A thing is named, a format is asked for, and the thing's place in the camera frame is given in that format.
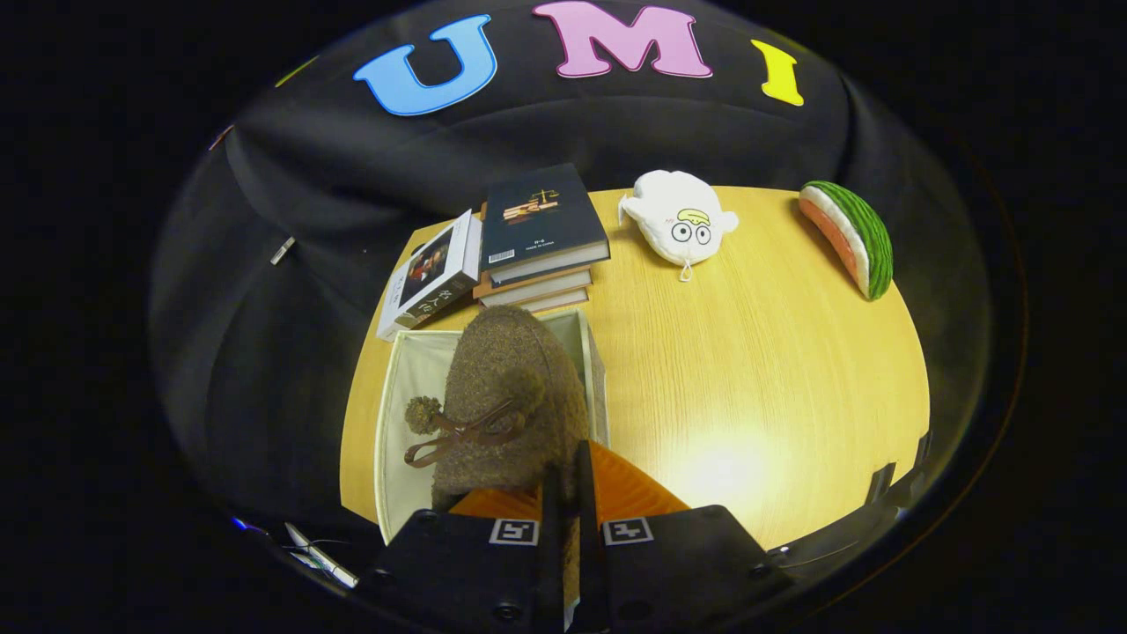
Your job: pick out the dark scales cover book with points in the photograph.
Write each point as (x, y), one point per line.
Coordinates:
(537, 216)

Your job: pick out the white portrait cover book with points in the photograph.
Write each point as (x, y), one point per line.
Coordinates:
(431, 273)

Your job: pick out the watermelon slice plush toy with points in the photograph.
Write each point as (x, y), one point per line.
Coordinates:
(858, 238)

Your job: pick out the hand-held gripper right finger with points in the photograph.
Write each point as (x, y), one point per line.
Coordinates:
(687, 568)

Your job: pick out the white plush toy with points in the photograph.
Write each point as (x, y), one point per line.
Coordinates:
(673, 211)

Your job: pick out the brown fuzzy shoe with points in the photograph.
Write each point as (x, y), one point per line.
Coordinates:
(502, 361)

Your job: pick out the flat white device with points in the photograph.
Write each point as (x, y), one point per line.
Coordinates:
(321, 555)

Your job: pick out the silver cloth clip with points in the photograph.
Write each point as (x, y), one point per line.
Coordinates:
(282, 250)

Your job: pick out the grey fabric storage box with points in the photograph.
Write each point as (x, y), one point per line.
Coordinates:
(401, 414)

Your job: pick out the copper cloth clip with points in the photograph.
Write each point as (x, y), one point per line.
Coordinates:
(220, 136)

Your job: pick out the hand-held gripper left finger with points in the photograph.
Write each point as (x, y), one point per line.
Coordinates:
(458, 572)

